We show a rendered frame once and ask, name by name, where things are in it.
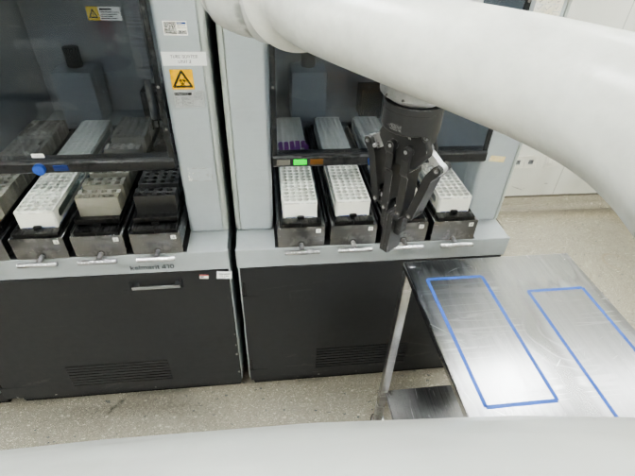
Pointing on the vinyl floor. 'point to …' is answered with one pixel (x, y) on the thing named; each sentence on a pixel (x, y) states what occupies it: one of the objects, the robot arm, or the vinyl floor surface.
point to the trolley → (514, 341)
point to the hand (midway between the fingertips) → (392, 229)
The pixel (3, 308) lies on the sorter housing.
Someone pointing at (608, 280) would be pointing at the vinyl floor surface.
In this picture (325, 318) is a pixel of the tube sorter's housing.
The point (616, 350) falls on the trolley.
